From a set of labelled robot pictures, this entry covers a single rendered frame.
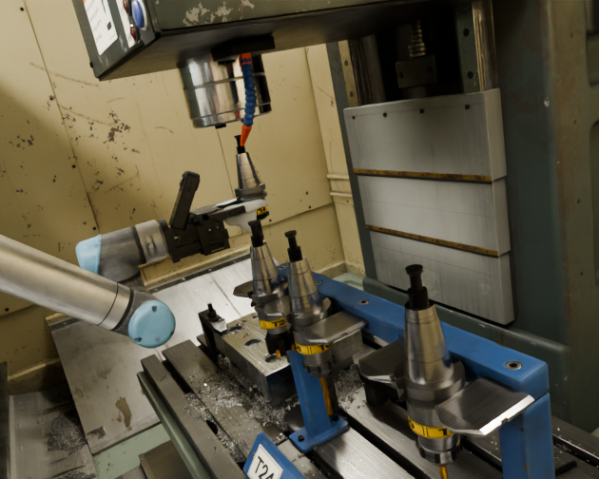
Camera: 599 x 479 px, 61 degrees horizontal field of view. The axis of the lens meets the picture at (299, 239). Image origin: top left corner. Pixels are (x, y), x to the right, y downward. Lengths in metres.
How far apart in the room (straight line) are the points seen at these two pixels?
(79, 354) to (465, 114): 1.44
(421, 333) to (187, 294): 1.63
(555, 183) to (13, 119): 1.61
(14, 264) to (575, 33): 1.01
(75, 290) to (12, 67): 1.23
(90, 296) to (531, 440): 0.62
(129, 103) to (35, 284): 1.25
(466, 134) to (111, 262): 0.74
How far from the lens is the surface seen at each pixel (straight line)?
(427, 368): 0.47
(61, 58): 1.97
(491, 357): 0.50
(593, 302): 1.25
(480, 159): 1.11
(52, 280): 0.82
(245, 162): 1.00
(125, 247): 0.96
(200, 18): 0.66
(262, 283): 0.73
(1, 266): 0.81
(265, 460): 0.87
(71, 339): 1.98
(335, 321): 0.63
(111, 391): 1.78
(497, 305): 1.23
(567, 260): 1.14
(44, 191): 1.94
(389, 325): 0.58
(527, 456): 0.52
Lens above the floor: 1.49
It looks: 16 degrees down
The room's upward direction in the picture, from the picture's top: 12 degrees counter-clockwise
